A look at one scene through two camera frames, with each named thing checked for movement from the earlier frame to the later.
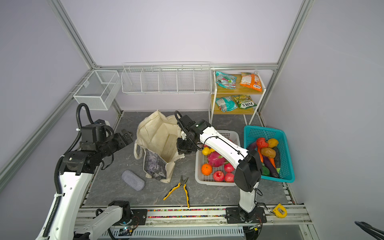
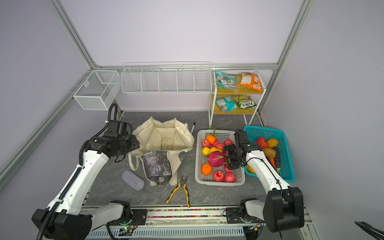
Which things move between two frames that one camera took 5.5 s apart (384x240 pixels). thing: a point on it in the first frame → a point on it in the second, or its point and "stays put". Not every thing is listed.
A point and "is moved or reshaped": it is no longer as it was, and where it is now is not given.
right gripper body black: [186, 146] → [233, 158]
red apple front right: [229, 177] stays put
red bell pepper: [261, 142] stays put
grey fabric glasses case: [132, 179] stays put
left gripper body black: [117, 143] → [128, 145]
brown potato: [268, 152] stays put
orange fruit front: [206, 169] stays put
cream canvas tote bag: [157, 136] is moved or reshaped
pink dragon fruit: [215, 160] stays put
